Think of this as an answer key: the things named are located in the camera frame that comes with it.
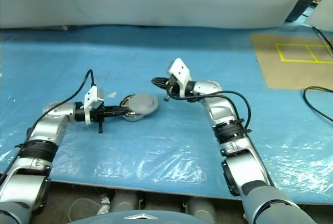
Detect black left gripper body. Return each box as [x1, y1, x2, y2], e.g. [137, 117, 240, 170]
[90, 106, 111, 134]

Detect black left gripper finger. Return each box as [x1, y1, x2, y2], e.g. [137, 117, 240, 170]
[105, 111, 128, 118]
[105, 105, 132, 112]

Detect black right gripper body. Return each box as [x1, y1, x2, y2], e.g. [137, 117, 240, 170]
[163, 76, 181, 101]

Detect silver motor base copper windings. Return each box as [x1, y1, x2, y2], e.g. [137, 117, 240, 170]
[119, 95, 146, 122]

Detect round silver metal disc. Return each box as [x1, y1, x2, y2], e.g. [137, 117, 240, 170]
[128, 93, 159, 117]

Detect grey rounded cylinder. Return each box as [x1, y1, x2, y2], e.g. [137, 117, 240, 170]
[186, 196, 219, 218]
[109, 189, 140, 213]

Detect white crumpled scrap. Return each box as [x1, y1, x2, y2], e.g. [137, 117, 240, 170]
[96, 193, 110, 216]

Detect grey robot torso silver emblem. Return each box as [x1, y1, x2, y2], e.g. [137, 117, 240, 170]
[66, 209, 245, 224]

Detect brown cardboard sheet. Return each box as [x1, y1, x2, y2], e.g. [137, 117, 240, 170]
[250, 32, 333, 90]

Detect white flat panel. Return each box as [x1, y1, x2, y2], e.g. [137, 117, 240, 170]
[304, 0, 333, 32]

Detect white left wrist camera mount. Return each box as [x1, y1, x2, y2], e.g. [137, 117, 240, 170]
[83, 86, 105, 125]

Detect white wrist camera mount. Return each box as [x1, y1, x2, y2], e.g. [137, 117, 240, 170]
[83, 86, 105, 125]
[166, 58, 193, 98]

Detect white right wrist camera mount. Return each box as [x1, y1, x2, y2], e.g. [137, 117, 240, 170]
[166, 58, 193, 98]

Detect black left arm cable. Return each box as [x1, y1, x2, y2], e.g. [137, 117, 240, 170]
[15, 69, 97, 149]

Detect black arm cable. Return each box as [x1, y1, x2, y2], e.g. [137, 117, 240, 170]
[168, 90, 252, 134]
[15, 69, 97, 149]

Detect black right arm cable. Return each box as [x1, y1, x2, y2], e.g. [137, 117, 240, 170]
[168, 90, 252, 134]

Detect black looped table cable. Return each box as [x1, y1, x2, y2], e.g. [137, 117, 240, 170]
[303, 86, 333, 122]

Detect thin dark cable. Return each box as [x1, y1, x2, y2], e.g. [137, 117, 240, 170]
[312, 26, 333, 56]

